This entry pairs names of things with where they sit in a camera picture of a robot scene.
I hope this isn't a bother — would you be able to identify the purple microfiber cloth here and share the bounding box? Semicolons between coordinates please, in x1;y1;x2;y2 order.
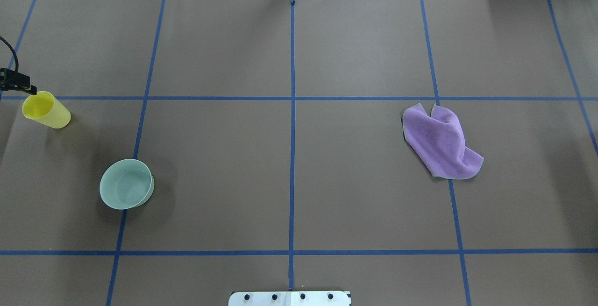
402;103;484;180

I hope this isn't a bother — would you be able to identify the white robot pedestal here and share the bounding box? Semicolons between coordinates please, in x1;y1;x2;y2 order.
228;291;352;306

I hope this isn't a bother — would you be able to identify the mint green bowl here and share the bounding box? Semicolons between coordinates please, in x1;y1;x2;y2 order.
99;159;155;210

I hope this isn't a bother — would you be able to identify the black camera cable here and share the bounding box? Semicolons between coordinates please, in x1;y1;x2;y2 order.
0;36;19;74

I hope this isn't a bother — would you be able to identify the yellow plastic cup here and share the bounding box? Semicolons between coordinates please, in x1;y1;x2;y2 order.
21;91;72;129

